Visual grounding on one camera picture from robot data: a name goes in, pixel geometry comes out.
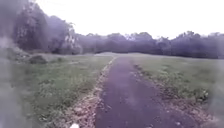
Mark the low bush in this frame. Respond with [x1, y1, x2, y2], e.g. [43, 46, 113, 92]
[28, 54, 49, 65]

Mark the dark asphalt path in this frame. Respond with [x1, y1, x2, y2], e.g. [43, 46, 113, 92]
[94, 55, 205, 128]

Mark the robot's own part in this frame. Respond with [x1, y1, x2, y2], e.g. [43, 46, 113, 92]
[69, 123, 81, 128]

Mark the green grass field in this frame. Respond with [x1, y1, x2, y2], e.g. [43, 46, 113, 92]
[128, 52, 224, 128]
[6, 53, 116, 128]

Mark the row of trees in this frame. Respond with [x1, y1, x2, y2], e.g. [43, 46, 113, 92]
[0, 0, 224, 60]

